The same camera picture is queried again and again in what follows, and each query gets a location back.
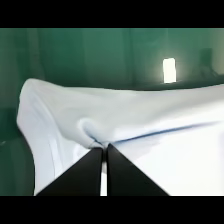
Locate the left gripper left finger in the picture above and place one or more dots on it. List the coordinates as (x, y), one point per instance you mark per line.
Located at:
(83, 178)

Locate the white shirt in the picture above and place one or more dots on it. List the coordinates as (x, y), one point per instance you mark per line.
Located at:
(160, 133)

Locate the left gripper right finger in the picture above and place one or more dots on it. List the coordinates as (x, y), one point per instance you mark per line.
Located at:
(128, 178)

